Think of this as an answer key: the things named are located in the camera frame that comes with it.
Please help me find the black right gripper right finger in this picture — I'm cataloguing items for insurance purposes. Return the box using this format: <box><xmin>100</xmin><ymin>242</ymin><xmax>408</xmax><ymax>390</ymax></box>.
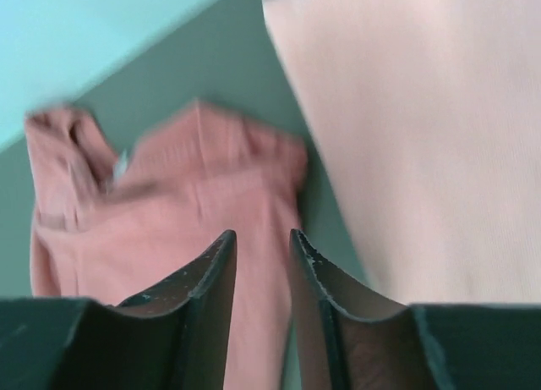
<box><xmin>289</xmin><ymin>229</ymin><xmax>540</xmax><ymax>389</ymax></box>

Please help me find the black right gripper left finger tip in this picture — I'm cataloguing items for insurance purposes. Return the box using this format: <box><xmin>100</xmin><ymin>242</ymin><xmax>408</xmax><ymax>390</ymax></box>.
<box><xmin>1</xmin><ymin>230</ymin><xmax>237</xmax><ymax>389</ymax></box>

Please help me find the salmon pink t-shirt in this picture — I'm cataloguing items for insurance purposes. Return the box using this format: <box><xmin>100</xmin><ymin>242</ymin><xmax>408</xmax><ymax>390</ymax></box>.
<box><xmin>25</xmin><ymin>102</ymin><xmax>307</xmax><ymax>389</ymax></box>

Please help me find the folded light pink t-shirt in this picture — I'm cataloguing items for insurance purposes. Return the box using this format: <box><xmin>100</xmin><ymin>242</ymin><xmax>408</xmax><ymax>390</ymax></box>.
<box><xmin>262</xmin><ymin>0</ymin><xmax>540</xmax><ymax>304</ymax></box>

